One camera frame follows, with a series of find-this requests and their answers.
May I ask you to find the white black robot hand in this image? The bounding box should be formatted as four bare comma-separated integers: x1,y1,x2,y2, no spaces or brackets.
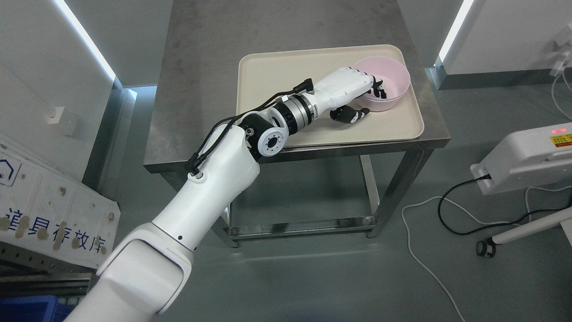
307,67,384,124

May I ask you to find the white machine with warning label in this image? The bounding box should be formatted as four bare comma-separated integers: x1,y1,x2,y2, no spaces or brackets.
470,123,572,195

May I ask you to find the white cable on floor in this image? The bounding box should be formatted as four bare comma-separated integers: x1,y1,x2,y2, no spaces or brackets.
401,195,523,322

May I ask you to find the pink bowl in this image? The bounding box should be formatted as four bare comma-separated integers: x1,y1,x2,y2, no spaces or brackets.
353,56,411,112

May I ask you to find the white stand leg with caster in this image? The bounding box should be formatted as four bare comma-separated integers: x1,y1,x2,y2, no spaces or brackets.
476,207,572,258

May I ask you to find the beige plastic tray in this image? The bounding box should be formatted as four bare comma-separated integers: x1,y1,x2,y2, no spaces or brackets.
236,44,425,148

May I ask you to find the black power cable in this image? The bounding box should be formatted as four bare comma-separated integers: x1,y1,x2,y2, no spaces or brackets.
437,175,572,236

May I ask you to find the white wall socket box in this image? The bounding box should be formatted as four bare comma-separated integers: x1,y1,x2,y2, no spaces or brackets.
47,106,79,136

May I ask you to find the stainless steel table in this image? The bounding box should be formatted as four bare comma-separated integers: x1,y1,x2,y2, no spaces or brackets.
144,0,451,238

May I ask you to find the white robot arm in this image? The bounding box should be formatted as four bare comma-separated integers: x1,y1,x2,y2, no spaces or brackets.
66,116,260,322

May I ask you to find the blue bin corner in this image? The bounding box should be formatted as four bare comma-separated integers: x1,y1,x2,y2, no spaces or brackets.
0,295,73,322

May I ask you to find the white wall plug adapter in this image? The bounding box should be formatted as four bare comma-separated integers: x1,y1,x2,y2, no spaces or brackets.
549,40,572,77

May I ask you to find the white signboard with blue letters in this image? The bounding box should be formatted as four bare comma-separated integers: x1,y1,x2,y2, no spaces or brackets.
0,135,121,269

